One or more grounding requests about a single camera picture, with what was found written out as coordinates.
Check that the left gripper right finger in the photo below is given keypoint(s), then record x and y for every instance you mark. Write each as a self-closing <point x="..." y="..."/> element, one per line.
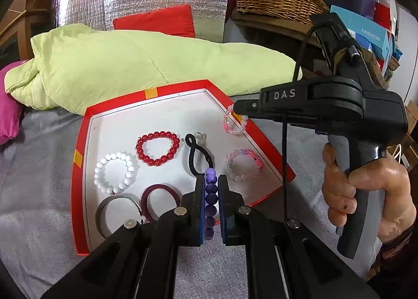
<point x="284" y="261"/>

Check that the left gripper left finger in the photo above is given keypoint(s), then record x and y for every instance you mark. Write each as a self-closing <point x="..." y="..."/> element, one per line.
<point x="138" y="261"/>

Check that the silver metal bangle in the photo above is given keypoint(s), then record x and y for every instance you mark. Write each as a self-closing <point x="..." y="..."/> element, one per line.
<point x="114" y="211"/>

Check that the right hand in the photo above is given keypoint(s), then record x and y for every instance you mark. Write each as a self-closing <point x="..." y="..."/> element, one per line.
<point x="339" y="190"/>

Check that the light blue cardboard box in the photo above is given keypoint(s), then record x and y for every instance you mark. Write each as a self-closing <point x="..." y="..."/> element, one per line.
<point x="377" y="35"/>

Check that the red gift bag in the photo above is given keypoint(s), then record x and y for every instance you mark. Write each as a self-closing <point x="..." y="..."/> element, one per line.
<point x="382" y="16"/>

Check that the red shallow box tray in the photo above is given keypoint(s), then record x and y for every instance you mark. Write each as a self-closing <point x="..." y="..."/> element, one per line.
<point x="154" y="141"/>

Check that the wooden shelf table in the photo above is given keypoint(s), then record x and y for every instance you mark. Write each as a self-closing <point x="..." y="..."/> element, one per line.
<point x="283" y="36"/>

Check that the wicker basket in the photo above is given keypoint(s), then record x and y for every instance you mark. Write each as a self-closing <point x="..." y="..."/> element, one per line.
<point x="291" y="10"/>

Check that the magenta pillow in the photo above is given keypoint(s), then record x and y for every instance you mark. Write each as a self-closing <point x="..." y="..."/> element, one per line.
<point x="10" y="111"/>

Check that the light green folded blanket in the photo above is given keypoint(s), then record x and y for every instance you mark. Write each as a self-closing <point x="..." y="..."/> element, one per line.
<point x="75" y="66"/>

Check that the small red cushion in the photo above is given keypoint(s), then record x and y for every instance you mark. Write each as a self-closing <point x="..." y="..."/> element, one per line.
<point x="174" y="21"/>

